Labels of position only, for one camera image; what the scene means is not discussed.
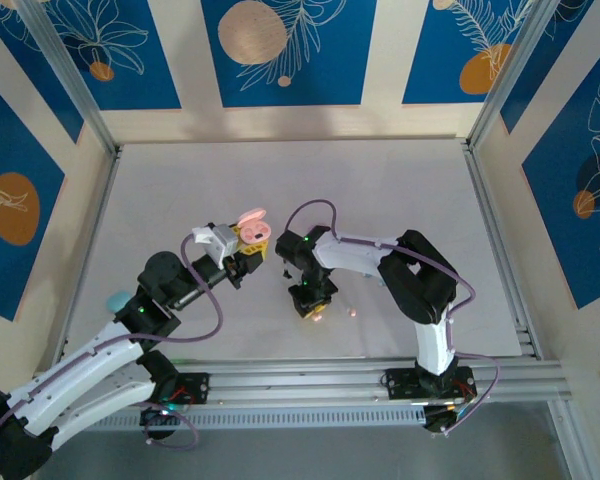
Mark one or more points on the pink earbud charging case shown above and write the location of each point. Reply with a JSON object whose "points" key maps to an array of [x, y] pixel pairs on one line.
{"points": [[255, 231]]}

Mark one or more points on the light blue earbud charging case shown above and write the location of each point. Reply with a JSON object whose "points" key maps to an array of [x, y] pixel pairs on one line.
{"points": [[116, 301]]}

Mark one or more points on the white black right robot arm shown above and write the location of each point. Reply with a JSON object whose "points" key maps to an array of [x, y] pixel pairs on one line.
{"points": [[360, 255]]}

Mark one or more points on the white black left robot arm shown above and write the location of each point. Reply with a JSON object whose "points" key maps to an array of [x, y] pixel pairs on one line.
{"points": [[80, 370]]}

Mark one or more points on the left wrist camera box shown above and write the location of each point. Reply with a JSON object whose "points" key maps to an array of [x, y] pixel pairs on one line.
{"points": [[220, 242]]}

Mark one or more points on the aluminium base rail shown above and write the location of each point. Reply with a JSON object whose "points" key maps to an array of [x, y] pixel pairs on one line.
{"points": [[290, 385]]}

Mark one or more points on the aluminium side rail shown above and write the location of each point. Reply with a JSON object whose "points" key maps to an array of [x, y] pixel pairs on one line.
{"points": [[106, 200], [500, 250]]}

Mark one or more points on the aluminium frame post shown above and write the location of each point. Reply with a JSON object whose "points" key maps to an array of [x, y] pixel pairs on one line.
{"points": [[70, 80], [510, 65]]}

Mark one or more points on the aluminium frame leg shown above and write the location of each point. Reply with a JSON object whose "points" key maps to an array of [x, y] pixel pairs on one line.
{"points": [[562, 440]]}

